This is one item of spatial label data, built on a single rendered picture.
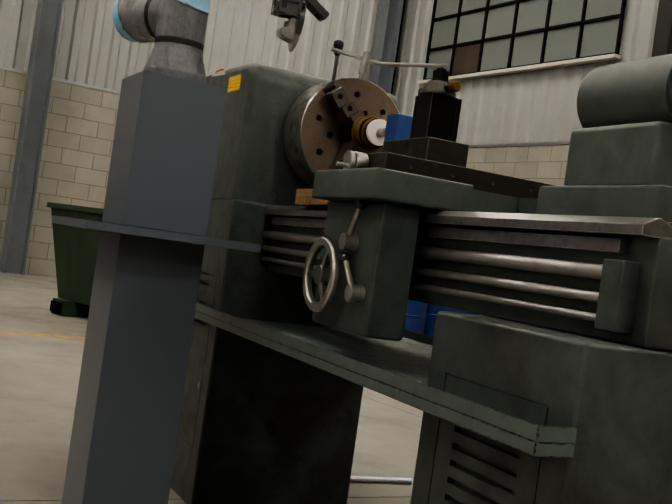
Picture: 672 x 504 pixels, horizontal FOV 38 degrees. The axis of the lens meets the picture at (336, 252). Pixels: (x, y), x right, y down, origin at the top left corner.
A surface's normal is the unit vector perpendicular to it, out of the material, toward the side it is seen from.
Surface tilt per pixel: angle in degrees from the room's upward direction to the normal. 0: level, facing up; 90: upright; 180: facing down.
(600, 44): 90
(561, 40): 90
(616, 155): 90
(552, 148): 90
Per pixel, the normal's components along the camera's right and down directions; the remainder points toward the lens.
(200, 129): 0.44, 0.06
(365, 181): -0.90, -0.13
